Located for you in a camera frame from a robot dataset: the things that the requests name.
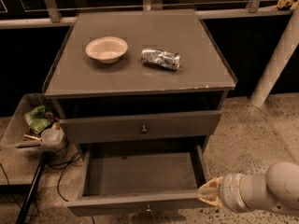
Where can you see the white paper bowl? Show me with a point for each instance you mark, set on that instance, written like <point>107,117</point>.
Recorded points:
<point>107,49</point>

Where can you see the white slanted pillar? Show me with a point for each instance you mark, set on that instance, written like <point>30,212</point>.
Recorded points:
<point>285,48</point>

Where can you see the yellow object on ledge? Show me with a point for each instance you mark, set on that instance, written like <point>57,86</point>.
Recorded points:
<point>286,4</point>

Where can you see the metal window railing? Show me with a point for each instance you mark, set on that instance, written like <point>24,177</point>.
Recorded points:
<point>15,14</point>

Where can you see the grey top drawer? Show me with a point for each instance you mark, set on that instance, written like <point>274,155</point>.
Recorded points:
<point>140,127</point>

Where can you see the grey drawer cabinet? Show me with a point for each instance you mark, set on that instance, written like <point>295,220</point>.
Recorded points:
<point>82,87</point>

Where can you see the clear plastic storage bin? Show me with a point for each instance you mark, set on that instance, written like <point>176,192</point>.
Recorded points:
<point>17,128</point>

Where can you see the green snack bag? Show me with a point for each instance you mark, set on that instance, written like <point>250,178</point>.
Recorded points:
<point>36,119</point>

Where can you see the small clear plastic cup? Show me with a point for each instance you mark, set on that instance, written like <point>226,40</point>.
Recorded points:
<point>50,135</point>

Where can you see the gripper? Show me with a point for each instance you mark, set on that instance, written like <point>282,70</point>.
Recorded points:
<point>230,190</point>

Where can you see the black metal pole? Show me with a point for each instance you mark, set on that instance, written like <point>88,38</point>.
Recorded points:
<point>32,190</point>

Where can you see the crumpled silver chip bag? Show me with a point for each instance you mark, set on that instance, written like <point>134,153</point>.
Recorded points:
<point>164,59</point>

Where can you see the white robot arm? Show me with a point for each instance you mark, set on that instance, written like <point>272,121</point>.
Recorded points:
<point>275,191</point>

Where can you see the grey drawer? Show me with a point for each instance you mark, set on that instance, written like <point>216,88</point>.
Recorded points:
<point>125,182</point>
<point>140,127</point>

